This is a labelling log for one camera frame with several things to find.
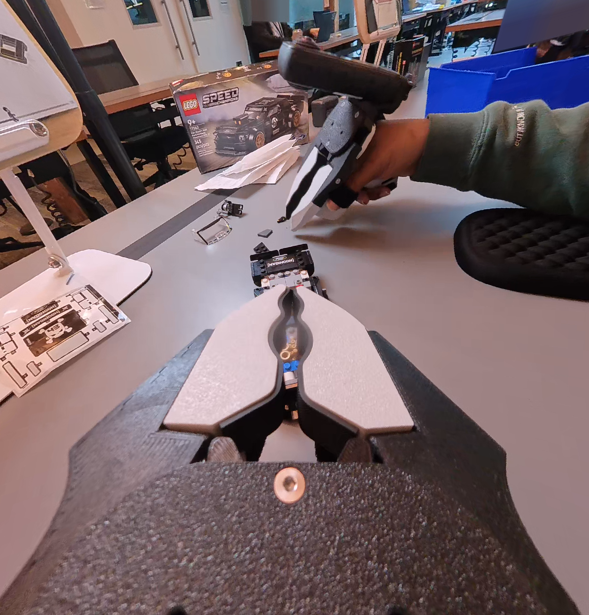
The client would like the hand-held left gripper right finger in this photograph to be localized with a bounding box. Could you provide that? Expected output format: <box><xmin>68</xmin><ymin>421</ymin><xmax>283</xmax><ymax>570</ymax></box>
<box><xmin>291</xmin><ymin>284</ymin><xmax>416</xmax><ymax>452</ymax></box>

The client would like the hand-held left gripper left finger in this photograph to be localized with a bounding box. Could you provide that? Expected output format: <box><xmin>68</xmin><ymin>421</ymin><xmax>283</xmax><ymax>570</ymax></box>
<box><xmin>163</xmin><ymin>286</ymin><xmax>295</xmax><ymax>452</ymax></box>

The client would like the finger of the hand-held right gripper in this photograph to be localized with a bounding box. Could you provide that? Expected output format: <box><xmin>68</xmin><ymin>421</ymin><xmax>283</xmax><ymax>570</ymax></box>
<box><xmin>291</xmin><ymin>140</ymin><xmax>359</xmax><ymax>232</ymax></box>
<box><xmin>282</xmin><ymin>143</ymin><xmax>330</xmax><ymax>222</ymax></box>

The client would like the lego car model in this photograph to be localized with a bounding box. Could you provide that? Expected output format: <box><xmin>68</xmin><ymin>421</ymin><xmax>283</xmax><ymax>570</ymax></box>
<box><xmin>249</xmin><ymin>242</ymin><xmax>330</xmax><ymax>423</ymax></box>

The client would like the blue plastic bin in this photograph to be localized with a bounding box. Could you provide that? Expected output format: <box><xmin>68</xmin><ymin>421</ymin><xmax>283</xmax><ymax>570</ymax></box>
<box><xmin>425</xmin><ymin>45</ymin><xmax>589</xmax><ymax>119</ymax></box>

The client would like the lego instruction booklet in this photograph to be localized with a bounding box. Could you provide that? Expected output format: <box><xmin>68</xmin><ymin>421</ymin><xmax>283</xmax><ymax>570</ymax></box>
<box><xmin>0</xmin><ymin>0</ymin><xmax>80</xmax><ymax>159</ymax></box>

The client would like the clear lego windshield piece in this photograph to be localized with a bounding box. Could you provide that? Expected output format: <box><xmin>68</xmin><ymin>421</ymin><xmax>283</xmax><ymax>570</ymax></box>
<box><xmin>193</xmin><ymin>216</ymin><xmax>235</xmax><ymax>247</ymax></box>

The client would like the lego set box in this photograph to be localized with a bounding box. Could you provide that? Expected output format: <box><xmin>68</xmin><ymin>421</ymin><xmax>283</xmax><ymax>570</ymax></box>
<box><xmin>170</xmin><ymin>63</ymin><xmax>315</xmax><ymax>176</ymax></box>

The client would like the lego sticker sheet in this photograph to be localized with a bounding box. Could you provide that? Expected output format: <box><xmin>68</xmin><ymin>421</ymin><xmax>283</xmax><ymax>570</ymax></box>
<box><xmin>0</xmin><ymin>284</ymin><xmax>132</xmax><ymax>398</ymax></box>

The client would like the crumpled white paper bag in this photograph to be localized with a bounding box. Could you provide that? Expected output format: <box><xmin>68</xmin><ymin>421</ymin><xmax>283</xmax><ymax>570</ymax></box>
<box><xmin>195</xmin><ymin>133</ymin><xmax>311</xmax><ymax>192</ymax></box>

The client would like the black office chair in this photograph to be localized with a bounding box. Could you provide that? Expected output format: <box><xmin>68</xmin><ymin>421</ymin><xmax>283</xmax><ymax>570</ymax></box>
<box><xmin>74</xmin><ymin>39</ymin><xmax>191</xmax><ymax>185</ymax></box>

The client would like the black metal pole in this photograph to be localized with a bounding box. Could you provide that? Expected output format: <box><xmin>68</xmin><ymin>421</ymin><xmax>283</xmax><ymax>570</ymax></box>
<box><xmin>7</xmin><ymin>0</ymin><xmax>147</xmax><ymax>203</ymax></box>

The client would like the white stand rod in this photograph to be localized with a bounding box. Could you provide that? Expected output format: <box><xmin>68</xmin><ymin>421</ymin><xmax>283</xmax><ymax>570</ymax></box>
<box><xmin>1</xmin><ymin>169</ymin><xmax>70</xmax><ymax>275</ymax></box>

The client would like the wooden stand board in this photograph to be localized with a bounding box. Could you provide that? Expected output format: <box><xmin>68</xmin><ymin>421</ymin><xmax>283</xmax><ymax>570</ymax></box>
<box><xmin>0</xmin><ymin>104</ymin><xmax>85</xmax><ymax>179</ymax></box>

